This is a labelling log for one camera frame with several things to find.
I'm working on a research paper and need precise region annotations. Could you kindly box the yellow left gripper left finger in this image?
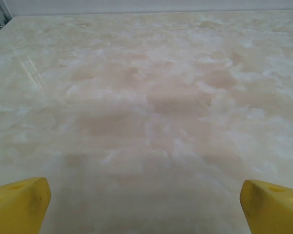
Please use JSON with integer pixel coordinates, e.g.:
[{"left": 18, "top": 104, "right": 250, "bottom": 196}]
[{"left": 0, "top": 177, "right": 51, "bottom": 234}]

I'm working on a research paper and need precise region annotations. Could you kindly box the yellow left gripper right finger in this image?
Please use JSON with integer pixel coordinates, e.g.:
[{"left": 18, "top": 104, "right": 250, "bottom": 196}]
[{"left": 239, "top": 179, "right": 293, "bottom": 234}]

